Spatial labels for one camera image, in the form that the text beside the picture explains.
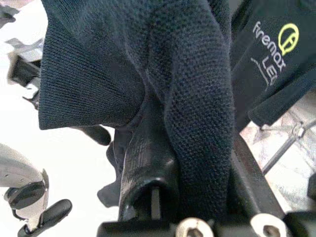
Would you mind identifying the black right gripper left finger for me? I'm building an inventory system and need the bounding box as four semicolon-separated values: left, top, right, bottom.
118;97;181;222

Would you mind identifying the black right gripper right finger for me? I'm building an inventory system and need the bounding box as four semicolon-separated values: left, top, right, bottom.
229;137;285;219

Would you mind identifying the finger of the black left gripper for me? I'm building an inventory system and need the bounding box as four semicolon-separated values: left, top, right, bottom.
74;124;112;147

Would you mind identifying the dark navy knit shirt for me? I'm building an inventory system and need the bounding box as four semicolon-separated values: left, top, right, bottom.
38;0;238;220

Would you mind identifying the steel clothes rack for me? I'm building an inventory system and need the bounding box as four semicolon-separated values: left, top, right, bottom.
260;120;316;175

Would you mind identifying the black shirt green logo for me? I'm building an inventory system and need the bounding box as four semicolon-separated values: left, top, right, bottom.
231;0;316;128

